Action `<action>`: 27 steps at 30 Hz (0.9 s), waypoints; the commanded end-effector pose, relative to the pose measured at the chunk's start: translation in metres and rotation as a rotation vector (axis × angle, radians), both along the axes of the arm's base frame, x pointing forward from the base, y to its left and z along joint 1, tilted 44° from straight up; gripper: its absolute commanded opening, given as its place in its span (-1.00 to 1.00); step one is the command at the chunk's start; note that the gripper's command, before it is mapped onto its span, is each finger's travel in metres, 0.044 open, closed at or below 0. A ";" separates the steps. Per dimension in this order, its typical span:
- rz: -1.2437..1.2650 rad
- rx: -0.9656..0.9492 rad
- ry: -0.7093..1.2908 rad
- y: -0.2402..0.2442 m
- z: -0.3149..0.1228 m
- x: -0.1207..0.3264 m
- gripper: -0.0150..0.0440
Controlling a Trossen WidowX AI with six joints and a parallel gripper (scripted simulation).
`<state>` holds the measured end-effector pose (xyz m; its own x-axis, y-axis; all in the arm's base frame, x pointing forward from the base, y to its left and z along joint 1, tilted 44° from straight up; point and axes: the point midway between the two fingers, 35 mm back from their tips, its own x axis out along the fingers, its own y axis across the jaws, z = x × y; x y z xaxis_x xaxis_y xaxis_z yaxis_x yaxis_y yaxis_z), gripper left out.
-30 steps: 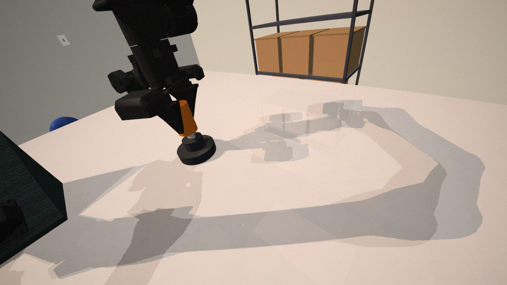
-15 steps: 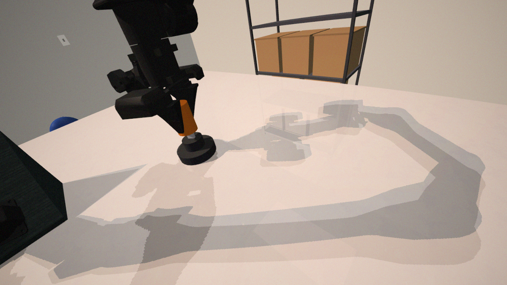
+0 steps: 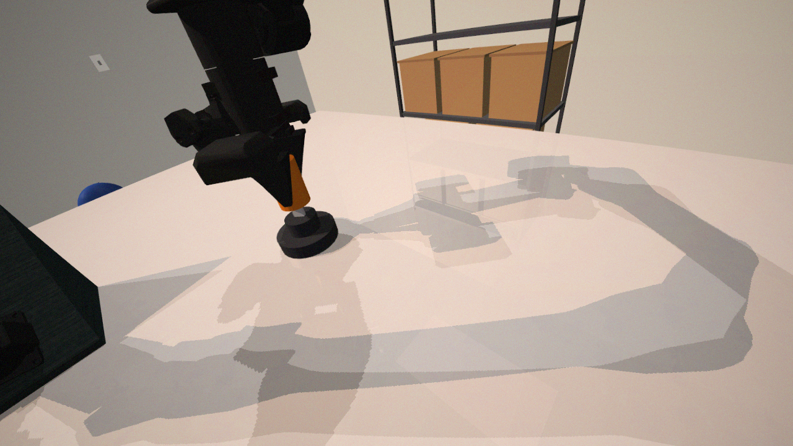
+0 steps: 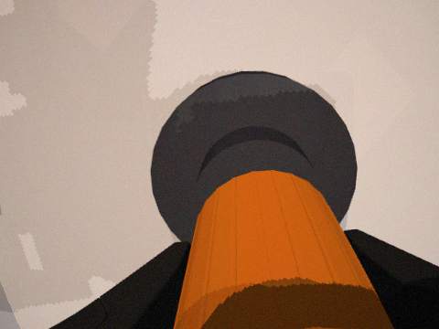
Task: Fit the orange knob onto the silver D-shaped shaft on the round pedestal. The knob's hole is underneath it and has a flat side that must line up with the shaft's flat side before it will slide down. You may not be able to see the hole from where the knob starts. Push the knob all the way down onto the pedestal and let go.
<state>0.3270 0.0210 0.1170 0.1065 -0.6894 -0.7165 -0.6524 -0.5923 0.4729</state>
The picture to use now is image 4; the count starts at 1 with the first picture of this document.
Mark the orange knob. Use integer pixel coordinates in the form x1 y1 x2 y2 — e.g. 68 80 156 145
173 169 394 329

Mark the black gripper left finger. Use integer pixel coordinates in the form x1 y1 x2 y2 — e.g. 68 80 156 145
49 241 191 329

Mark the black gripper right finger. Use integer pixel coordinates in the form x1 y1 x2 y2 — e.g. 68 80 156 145
344 229 439 329

